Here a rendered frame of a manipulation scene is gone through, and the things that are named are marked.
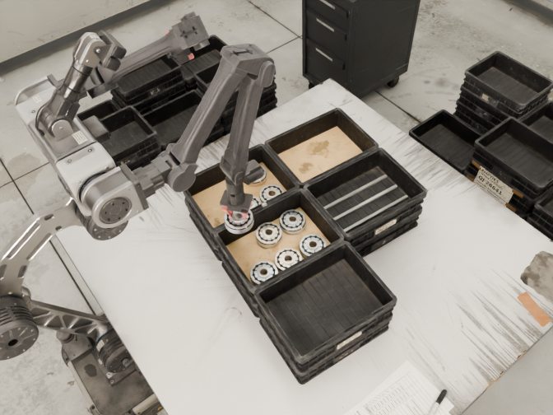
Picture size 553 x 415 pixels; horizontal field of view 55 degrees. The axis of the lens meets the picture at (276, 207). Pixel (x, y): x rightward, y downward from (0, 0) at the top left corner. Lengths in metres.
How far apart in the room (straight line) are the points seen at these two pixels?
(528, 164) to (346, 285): 1.38
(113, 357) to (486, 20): 3.84
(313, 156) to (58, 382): 1.67
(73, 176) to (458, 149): 2.35
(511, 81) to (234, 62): 2.33
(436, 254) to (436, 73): 2.20
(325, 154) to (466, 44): 2.43
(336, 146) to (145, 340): 1.15
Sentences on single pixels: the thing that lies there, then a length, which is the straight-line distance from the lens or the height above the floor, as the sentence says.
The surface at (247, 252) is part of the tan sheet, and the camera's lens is 2.05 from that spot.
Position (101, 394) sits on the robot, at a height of 0.24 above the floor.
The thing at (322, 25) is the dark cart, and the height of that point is 0.63.
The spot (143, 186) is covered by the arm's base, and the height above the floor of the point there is 1.47.
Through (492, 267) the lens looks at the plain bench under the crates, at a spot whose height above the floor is 0.70.
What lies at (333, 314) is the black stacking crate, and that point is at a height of 0.83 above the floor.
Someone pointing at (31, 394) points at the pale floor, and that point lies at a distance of 2.98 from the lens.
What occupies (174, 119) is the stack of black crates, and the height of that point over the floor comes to 0.38.
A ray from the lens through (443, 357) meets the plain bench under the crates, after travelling 2.04.
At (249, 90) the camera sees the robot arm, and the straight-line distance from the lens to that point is 1.48.
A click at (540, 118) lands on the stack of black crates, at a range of 3.45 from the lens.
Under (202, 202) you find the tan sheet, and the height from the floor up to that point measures 0.83.
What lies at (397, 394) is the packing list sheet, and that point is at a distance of 1.96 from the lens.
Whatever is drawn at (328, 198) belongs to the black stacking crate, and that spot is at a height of 0.83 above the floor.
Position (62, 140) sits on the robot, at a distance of 1.58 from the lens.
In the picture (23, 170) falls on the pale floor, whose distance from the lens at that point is 3.88.
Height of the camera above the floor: 2.54
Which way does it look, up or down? 52 degrees down
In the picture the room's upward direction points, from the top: 4 degrees counter-clockwise
